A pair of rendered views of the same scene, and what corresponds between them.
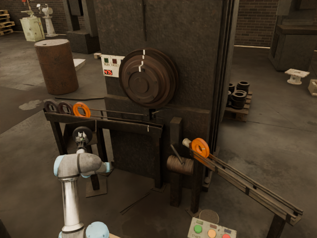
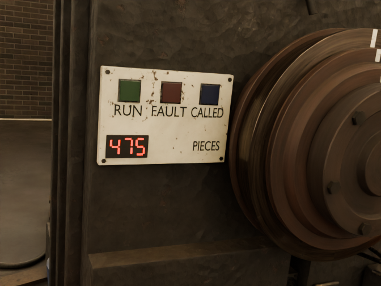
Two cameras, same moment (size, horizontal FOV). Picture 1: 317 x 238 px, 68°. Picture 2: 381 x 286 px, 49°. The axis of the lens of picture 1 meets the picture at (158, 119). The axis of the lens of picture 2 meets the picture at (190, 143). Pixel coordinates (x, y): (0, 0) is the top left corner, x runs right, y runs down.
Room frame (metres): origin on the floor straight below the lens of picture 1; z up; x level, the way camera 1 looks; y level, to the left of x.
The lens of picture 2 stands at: (1.34, 0.89, 1.28)
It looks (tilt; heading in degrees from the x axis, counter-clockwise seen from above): 13 degrees down; 314
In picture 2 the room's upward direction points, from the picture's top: 5 degrees clockwise
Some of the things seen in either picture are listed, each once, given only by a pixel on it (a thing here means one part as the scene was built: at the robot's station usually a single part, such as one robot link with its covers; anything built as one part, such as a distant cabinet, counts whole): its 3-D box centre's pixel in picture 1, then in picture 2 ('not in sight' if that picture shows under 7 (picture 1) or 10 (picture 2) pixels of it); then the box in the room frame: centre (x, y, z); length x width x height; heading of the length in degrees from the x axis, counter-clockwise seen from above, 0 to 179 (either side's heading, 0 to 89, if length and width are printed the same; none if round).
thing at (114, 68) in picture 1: (115, 66); (167, 117); (1.92, 0.35, 1.15); 0.26 x 0.02 x 0.18; 67
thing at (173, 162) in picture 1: (180, 182); not in sight; (1.44, -0.18, 0.27); 0.22 x 0.13 x 0.53; 67
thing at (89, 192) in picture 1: (87, 160); not in sight; (1.66, 0.66, 0.36); 0.26 x 0.20 x 0.72; 102
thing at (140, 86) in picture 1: (142, 84); (379, 161); (1.60, 0.11, 1.11); 0.28 x 0.06 x 0.28; 67
